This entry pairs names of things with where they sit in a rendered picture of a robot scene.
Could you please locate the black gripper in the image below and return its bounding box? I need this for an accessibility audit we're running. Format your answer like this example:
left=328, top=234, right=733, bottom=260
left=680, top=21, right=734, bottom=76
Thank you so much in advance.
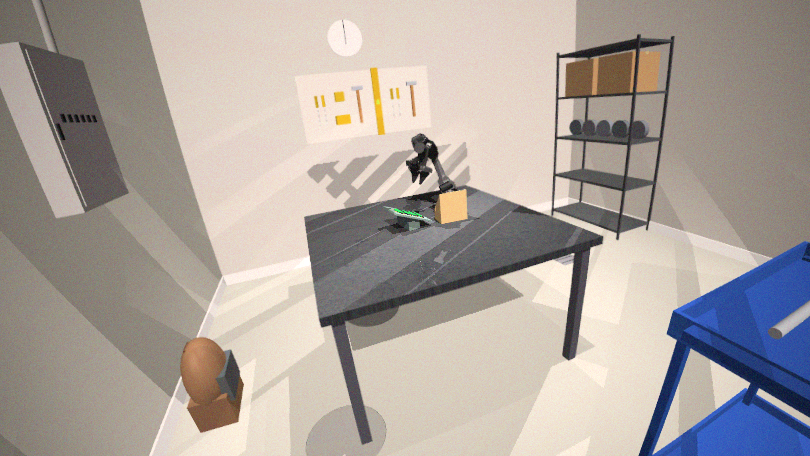
left=408, top=154, right=433, bottom=185

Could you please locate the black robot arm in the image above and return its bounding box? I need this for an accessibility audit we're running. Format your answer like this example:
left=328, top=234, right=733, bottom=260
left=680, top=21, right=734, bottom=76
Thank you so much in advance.
left=406, top=133, right=457, bottom=194

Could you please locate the pale green switch panel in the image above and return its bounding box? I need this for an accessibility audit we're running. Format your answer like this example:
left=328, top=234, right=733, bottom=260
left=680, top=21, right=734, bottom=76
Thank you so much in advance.
left=383, top=206, right=432, bottom=231

